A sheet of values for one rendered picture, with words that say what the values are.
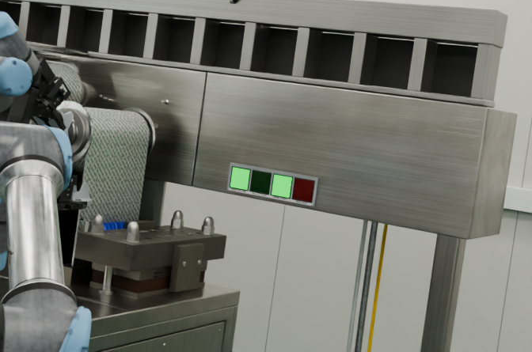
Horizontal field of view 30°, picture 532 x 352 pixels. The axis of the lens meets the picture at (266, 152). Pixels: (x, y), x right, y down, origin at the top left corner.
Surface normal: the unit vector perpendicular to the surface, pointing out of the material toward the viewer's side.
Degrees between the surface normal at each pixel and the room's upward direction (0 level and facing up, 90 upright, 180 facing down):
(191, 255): 90
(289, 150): 90
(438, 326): 90
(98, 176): 90
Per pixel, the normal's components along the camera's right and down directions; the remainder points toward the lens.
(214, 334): 0.86, 0.14
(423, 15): -0.49, -0.02
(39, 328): 0.37, -0.55
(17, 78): 0.71, 0.14
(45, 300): 0.25, -0.75
